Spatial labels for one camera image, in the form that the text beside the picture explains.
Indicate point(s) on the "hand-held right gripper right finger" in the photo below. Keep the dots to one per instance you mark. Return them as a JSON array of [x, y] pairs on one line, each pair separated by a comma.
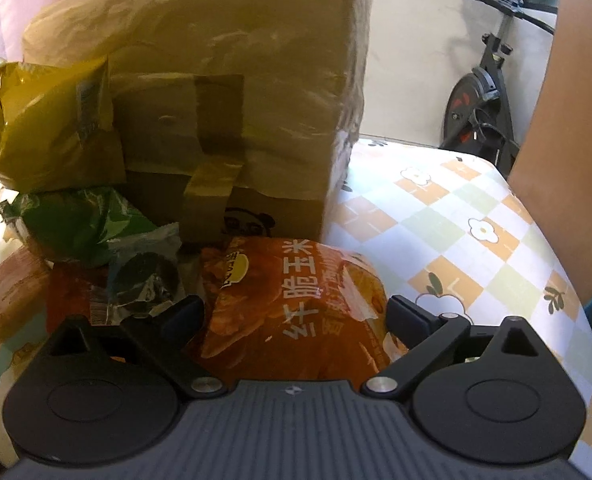
[[400, 317]]

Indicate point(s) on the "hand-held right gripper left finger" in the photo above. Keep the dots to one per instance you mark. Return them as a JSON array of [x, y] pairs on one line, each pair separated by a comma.
[[183, 317]]

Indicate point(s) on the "orange chip bag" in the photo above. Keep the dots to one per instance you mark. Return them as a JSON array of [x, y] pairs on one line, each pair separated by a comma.
[[296, 310]]

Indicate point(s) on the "clear dark cookie packet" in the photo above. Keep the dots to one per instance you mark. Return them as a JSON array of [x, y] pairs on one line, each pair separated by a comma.
[[146, 275]]

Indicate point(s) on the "checked floral tablecloth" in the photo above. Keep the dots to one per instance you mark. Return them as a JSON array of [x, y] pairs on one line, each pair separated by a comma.
[[450, 240]]

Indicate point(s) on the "red-orange snack packet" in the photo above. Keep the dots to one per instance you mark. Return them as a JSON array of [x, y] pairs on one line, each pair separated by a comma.
[[71, 295]]

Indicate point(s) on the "green snack bag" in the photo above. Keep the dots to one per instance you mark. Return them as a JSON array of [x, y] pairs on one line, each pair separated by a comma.
[[76, 220]]

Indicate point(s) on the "brown snack packet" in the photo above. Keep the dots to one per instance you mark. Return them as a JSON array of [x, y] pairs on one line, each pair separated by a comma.
[[11, 295]]

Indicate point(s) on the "black exercise bike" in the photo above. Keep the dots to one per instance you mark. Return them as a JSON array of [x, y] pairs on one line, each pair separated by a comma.
[[475, 95]]

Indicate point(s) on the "yellow snack bag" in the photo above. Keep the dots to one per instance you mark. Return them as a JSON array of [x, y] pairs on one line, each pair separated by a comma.
[[41, 125]]

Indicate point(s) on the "brown board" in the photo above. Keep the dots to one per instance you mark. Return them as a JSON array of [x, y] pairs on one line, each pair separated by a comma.
[[575, 135]]

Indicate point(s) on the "paper-wrapped cardboard box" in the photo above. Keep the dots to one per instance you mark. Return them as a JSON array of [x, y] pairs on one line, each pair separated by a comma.
[[226, 60]]

